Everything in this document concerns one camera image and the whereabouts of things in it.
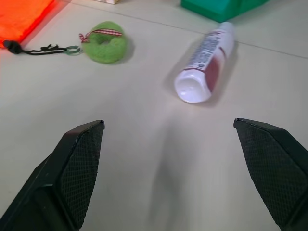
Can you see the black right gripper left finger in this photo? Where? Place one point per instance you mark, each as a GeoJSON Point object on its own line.
{"type": "Point", "coordinates": [60, 183]}

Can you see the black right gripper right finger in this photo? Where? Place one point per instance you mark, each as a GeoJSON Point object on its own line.
{"type": "Point", "coordinates": [276, 173]}

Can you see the white bottle with red label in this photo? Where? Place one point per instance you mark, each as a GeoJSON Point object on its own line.
{"type": "Point", "coordinates": [209, 69]}

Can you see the green fuzzy scrunchie with ribbon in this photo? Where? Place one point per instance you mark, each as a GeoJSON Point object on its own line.
{"type": "Point", "coordinates": [108, 53]}

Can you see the green plastic bin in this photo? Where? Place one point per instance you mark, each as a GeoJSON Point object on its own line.
{"type": "Point", "coordinates": [211, 7]}

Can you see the printed cardboard carton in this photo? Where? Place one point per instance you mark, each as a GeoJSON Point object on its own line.
{"type": "Point", "coordinates": [108, 1]}

